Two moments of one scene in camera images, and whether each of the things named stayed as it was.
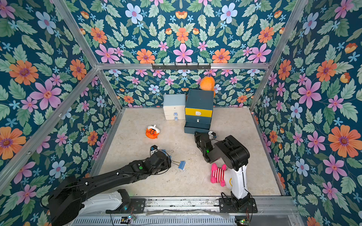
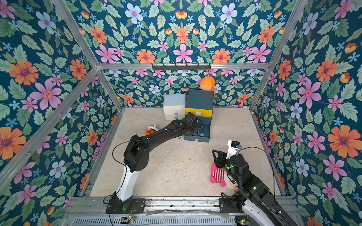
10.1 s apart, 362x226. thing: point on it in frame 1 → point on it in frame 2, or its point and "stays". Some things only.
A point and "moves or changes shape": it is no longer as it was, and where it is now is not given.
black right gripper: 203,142 → 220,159
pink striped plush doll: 217,175 stays
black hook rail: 168,66 stays
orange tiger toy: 152,132 stays
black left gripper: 166,163 → 195,129
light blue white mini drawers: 174,106 stays
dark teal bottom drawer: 191,127 moves or changes shape
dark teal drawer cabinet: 199,108 stays
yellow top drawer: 197,112 stays
